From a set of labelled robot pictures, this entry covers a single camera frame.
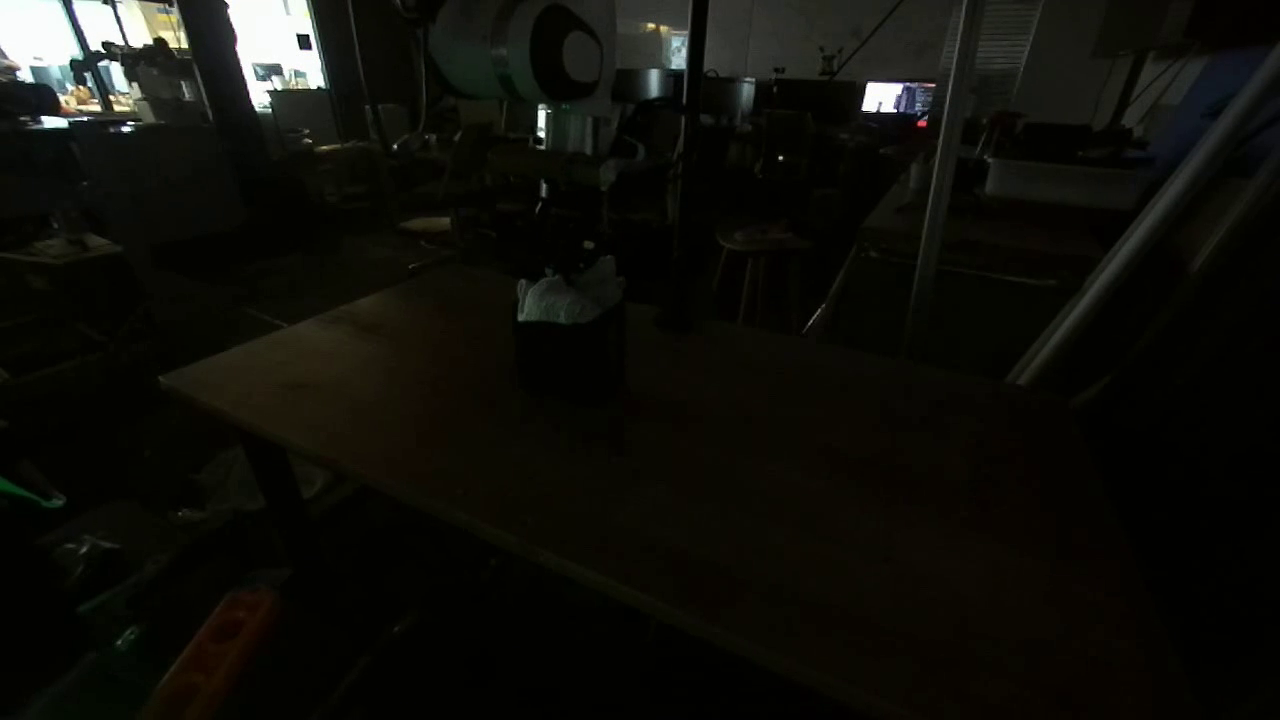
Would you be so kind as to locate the orange tool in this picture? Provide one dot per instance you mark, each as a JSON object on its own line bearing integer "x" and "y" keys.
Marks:
{"x": 213, "y": 652}

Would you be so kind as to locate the black box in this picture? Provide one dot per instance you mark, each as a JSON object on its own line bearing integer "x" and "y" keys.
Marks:
{"x": 569, "y": 356}

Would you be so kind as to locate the lit computer monitor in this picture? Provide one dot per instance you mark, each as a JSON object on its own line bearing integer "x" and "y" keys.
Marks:
{"x": 896, "y": 96}

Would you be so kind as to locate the slanted metal rail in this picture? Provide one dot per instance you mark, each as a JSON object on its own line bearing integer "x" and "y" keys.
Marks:
{"x": 1145, "y": 224}

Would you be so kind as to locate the light metal pole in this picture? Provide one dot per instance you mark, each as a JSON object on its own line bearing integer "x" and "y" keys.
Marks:
{"x": 940, "y": 173}

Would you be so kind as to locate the dark vertical pole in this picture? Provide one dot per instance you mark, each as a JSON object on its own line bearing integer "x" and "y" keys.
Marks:
{"x": 691, "y": 161}

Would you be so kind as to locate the white terry towel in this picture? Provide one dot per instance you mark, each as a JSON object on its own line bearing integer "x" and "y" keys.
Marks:
{"x": 569, "y": 296}

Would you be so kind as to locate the wooden stool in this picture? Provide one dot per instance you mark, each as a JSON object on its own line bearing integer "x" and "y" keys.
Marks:
{"x": 753, "y": 261}

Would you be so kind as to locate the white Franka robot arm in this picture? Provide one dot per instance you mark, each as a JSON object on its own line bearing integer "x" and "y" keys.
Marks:
{"x": 525, "y": 52}

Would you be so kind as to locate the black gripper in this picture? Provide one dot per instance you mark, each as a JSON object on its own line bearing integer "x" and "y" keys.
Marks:
{"x": 560, "y": 222}

